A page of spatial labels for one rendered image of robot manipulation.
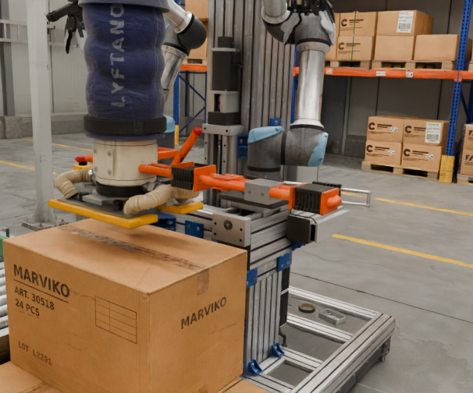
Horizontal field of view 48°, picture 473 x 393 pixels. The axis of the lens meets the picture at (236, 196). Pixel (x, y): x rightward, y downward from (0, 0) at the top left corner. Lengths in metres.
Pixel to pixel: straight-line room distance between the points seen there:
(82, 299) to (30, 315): 0.27
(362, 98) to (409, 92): 0.87
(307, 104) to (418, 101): 8.10
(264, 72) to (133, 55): 0.72
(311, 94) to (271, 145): 0.22
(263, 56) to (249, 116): 0.22
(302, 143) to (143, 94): 0.59
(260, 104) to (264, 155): 0.29
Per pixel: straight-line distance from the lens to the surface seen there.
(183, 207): 1.49
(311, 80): 1.82
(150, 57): 1.43
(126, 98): 1.41
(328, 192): 1.13
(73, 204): 1.53
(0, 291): 2.40
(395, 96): 9.99
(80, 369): 1.55
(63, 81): 12.73
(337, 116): 10.35
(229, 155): 1.98
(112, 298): 1.35
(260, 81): 1.98
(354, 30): 8.94
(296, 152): 1.75
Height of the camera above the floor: 1.44
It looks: 13 degrees down
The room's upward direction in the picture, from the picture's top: 2 degrees clockwise
